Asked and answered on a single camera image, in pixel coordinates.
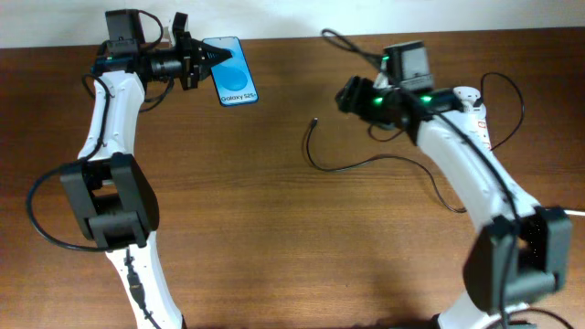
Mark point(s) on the blue Samsung Galaxy smartphone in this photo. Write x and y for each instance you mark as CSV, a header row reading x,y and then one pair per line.
x,y
233,81

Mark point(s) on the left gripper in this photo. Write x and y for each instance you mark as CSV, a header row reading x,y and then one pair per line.
x,y
192,55

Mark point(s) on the white USB charger adapter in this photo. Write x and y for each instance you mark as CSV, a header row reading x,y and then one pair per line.
x,y
470,98

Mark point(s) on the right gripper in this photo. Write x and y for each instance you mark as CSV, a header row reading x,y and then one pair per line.
x,y
358,91

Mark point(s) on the white power strip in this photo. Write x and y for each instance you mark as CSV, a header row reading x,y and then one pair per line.
x,y
477,124

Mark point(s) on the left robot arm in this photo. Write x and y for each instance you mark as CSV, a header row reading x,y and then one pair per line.
x,y
115,206

